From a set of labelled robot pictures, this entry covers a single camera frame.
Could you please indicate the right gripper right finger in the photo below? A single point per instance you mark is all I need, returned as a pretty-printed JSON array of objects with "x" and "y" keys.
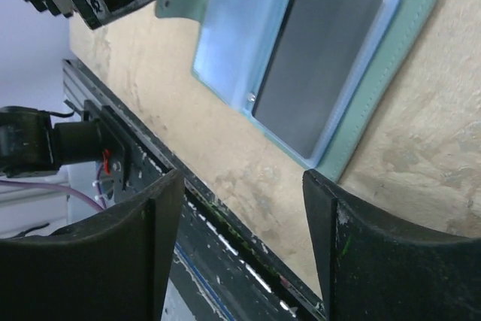
[{"x": 372, "y": 265}]

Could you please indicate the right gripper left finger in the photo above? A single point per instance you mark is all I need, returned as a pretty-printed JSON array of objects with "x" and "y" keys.
[{"x": 113, "y": 265}]

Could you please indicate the green card holder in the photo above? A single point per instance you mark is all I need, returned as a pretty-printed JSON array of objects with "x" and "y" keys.
[{"x": 235, "y": 42}]

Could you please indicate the black credit card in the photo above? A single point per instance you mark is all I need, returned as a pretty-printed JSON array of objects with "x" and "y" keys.
[{"x": 315, "y": 50}]

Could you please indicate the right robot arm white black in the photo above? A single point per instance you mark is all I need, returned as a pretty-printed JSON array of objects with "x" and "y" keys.
[{"x": 31, "y": 145}]

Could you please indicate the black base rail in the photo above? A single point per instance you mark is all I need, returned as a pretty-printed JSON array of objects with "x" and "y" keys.
[{"x": 220, "y": 269}]

